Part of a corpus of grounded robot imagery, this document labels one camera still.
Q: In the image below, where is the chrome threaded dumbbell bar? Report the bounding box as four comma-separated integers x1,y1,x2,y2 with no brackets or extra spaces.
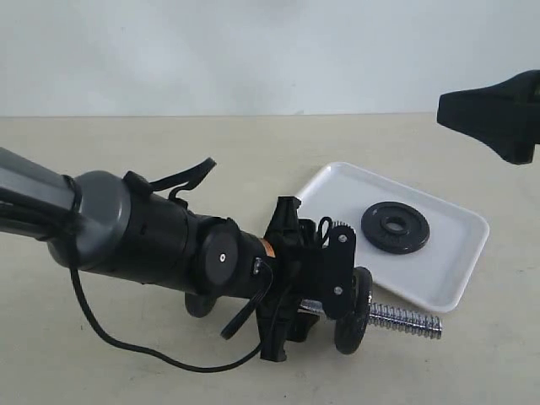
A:
368,302,443,339

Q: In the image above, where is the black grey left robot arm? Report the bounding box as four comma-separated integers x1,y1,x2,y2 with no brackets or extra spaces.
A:
1,149,370,362

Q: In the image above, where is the white rectangular plastic tray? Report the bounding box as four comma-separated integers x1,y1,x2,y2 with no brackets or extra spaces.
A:
295,162,489,313

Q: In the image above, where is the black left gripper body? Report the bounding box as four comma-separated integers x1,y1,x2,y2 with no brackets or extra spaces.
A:
254,196,357,321

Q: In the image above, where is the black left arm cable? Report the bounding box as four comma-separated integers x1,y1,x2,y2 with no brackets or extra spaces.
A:
67,157,275,373

